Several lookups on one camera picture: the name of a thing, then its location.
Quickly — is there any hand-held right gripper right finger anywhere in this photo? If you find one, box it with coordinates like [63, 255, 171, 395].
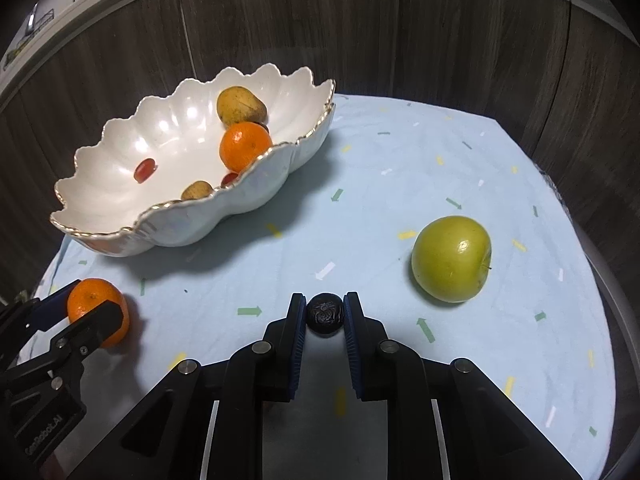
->
[341, 291, 583, 480]

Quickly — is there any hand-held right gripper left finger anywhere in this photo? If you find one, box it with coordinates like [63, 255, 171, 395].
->
[65, 292, 308, 480]

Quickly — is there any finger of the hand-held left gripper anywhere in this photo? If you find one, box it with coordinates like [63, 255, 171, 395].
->
[0, 282, 81, 356]
[0, 299, 127, 386]

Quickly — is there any orange mandarin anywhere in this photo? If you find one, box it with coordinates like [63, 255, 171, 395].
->
[66, 278, 131, 350]
[219, 121, 273, 173]

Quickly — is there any dark round fruit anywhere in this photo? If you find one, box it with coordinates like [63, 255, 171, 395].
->
[306, 291, 346, 335]

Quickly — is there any white scalloped bowl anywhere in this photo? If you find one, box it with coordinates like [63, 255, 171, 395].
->
[49, 63, 337, 258]

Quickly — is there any yellow mango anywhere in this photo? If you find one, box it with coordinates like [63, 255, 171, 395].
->
[216, 86, 268, 128]

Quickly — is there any green apple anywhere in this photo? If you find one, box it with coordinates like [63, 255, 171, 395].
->
[411, 215, 493, 304]

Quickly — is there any small yellow-brown fruit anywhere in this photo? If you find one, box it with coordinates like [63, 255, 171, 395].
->
[180, 180, 215, 201]

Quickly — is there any light blue confetti mat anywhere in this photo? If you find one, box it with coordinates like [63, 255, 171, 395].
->
[17, 92, 616, 480]

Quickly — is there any grey striped towel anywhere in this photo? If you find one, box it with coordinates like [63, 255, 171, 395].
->
[540, 167, 576, 223]

